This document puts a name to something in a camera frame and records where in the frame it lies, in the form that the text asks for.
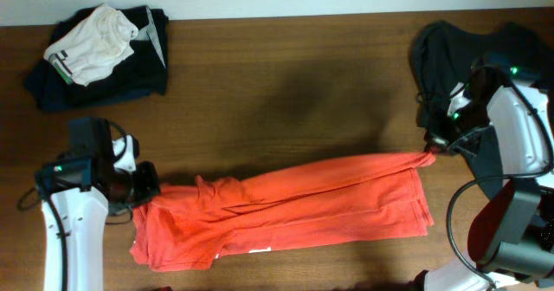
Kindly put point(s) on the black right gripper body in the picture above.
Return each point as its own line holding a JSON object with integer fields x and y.
{"x": 437, "y": 140}

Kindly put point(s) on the dark teal t-shirt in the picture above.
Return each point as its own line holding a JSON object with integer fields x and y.
{"x": 446, "y": 61}

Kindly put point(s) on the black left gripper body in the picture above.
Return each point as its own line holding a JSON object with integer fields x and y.
{"x": 147, "y": 181}

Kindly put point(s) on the folded white garment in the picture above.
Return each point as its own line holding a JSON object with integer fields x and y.
{"x": 93, "y": 48}

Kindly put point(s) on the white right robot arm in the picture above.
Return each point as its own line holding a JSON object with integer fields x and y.
{"x": 511, "y": 240}

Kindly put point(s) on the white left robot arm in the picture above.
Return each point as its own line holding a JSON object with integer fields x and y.
{"x": 79, "y": 192}

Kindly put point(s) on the folded black garment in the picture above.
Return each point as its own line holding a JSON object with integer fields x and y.
{"x": 141, "y": 74}

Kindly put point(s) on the orange t-shirt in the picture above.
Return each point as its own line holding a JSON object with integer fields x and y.
{"x": 359, "y": 198}

